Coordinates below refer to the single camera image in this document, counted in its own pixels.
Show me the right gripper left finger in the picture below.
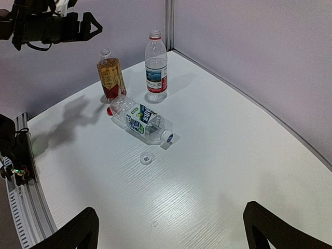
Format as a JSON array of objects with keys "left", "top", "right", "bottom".
[{"left": 32, "top": 207, "right": 100, "bottom": 249}]

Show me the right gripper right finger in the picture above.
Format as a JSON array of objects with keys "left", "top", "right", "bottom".
[{"left": 243, "top": 201, "right": 331, "bottom": 248}]

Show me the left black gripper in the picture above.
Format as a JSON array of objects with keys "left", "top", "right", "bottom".
[{"left": 62, "top": 12, "right": 103, "bottom": 42}]

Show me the gold red tea bottle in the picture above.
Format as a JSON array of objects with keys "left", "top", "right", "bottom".
[{"left": 96, "top": 48, "right": 127, "bottom": 103}]

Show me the clear bottle red white label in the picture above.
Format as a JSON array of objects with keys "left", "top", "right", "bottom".
[{"left": 145, "top": 30, "right": 168, "bottom": 103}]

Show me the red bottle cap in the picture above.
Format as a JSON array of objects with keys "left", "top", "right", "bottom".
[{"left": 107, "top": 107, "right": 113, "bottom": 116}]

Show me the clear white bottle cap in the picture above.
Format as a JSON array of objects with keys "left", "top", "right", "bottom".
[{"left": 140, "top": 151, "right": 155, "bottom": 165}]

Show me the clear bottle blue label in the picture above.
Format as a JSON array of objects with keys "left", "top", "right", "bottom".
[{"left": 109, "top": 95, "right": 173, "bottom": 143}]

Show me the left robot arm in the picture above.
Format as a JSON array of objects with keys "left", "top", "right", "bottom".
[{"left": 1, "top": 1, "right": 103, "bottom": 51}]

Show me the aluminium front rail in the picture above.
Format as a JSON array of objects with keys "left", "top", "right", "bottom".
[{"left": 4, "top": 113, "right": 57, "bottom": 248}]

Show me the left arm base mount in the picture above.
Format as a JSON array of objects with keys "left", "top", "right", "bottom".
[{"left": 1, "top": 115, "right": 35, "bottom": 186}]

